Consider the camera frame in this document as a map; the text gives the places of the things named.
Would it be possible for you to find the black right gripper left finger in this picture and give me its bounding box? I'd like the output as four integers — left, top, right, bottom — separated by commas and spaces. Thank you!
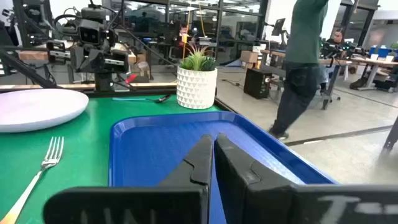
43, 134, 215, 224

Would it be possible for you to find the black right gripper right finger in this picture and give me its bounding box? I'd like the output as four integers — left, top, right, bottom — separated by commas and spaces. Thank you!
214, 133, 398, 224

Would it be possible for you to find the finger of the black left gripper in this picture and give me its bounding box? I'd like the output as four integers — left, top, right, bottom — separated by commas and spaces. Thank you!
46, 39, 91, 74
90, 49, 130, 75

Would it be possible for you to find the dark spoon blue handle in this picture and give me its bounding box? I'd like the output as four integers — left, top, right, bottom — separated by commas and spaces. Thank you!
112, 94, 172, 104

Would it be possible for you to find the lilac round plate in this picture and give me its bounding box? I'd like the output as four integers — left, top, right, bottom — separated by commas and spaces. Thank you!
0, 88, 90, 134

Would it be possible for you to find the metal fork orange handle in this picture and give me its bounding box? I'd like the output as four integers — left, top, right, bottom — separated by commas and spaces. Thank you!
0, 136, 65, 224

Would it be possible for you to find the blue plastic tray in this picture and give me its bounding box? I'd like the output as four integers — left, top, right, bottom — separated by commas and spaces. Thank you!
108, 111, 339, 224

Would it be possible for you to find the succulent in white patterned pot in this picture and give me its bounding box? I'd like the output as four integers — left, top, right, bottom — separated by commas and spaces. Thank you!
176, 43, 218, 110

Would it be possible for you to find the green table mat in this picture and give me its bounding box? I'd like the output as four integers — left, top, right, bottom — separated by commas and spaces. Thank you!
0, 95, 221, 224

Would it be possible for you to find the black box on floor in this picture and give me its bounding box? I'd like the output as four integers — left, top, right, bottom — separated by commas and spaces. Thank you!
243, 67, 274, 100

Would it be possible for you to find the cardboard box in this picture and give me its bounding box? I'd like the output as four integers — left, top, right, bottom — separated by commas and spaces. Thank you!
239, 50, 259, 70

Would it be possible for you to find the person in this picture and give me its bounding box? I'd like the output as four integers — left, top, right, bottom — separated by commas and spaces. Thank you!
326, 28, 346, 46
268, 0, 330, 141

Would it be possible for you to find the wooden desk with white legs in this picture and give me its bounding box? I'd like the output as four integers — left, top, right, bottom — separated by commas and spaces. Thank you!
320, 57, 398, 94

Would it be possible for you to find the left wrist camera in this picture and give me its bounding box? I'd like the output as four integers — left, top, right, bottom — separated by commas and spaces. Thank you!
77, 18, 108, 46

